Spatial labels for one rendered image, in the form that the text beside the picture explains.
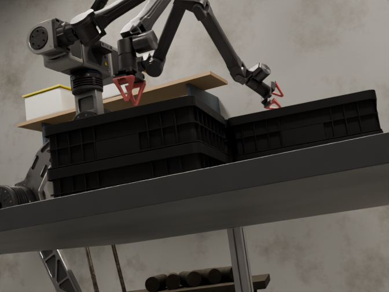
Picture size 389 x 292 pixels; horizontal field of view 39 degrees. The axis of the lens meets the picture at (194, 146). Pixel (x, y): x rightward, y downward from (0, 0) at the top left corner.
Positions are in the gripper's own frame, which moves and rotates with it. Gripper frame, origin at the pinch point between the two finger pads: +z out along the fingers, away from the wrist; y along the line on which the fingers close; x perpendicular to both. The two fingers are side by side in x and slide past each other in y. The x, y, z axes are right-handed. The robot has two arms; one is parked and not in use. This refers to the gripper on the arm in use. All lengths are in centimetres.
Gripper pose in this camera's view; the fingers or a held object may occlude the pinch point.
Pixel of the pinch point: (131, 101)
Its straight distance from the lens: 174.4
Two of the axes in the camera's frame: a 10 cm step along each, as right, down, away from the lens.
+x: -9.4, 1.5, 3.0
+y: 3.2, 1.3, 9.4
